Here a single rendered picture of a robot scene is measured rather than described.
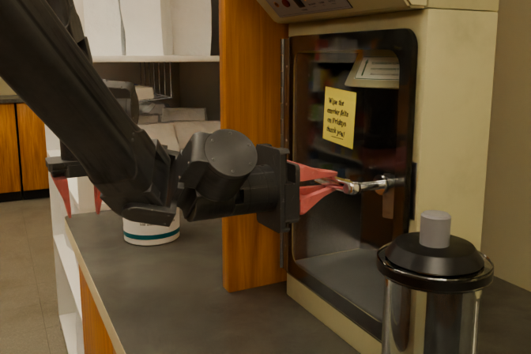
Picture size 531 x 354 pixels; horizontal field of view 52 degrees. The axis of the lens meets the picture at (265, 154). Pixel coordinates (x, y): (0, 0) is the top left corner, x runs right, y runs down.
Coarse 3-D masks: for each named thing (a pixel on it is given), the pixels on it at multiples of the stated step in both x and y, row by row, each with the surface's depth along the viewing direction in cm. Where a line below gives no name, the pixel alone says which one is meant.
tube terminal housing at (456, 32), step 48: (432, 0) 60; (480, 0) 63; (432, 48) 61; (480, 48) 64; (432, 96) 62; (480, 96) 65; (432, 144) 63; (480, 144) 67; (432, 192) 64; (480, 192) 68; (480, 240) 70; (288, 288) 95
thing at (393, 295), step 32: (384, 256) 52; (384, 288) 53; (416, 288) 48; (480, 288) 48; (384, 320) 53; (416, 320) 49; (448, 320) 48; (384, 352) 53; (416, 352) 50; (448, 352) 49
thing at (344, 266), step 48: (336, 48) 74; (384, 48) 65; (384, 96) 65; (336, 144) 76; (384, 144) 66; (336, 192) 77; (288, 240) 91; (336, 240) 78; (384, 240) 68; (336, 288) 79
